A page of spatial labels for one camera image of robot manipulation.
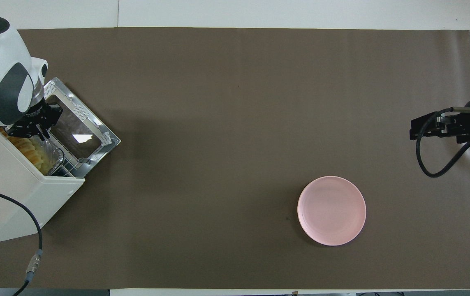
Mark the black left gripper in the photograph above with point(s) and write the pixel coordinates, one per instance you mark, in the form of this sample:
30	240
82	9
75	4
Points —
39	115

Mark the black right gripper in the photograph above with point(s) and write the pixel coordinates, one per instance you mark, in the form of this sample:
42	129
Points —
467	122

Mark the pink round plate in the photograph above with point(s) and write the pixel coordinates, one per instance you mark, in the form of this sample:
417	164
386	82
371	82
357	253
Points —
331	211

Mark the sliced yellow bread loaf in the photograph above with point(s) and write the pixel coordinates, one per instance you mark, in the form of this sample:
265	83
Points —
25	146

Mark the glass oven door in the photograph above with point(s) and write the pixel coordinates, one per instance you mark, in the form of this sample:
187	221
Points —
109	142

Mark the cream toaster oven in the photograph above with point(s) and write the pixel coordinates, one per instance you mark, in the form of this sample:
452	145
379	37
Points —
12	197

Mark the brown table mat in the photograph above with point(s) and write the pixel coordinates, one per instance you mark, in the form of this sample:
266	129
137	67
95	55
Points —
259	123

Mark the aluminium foil tray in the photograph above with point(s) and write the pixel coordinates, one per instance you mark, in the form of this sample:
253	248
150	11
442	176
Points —
56	156

